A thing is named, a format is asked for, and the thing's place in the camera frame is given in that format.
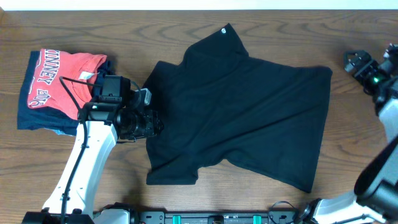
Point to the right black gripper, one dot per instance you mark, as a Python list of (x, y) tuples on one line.
[(361, 64)]

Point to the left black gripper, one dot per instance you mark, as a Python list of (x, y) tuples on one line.
[(154, 123)]

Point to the black t-shirt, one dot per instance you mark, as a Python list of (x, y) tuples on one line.
[(220, 103)]

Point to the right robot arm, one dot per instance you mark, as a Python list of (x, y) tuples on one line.
[(374, 197)]

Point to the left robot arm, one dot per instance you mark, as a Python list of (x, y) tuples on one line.
[(100, 127)]

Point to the navy folded t-shirt stack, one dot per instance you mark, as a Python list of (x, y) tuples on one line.
[(50, 118)]

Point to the red folded t-shirt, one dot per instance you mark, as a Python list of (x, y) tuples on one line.
[(61, 80)]

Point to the black mounting rail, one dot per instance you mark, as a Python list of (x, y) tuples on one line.
[(158, 217)]

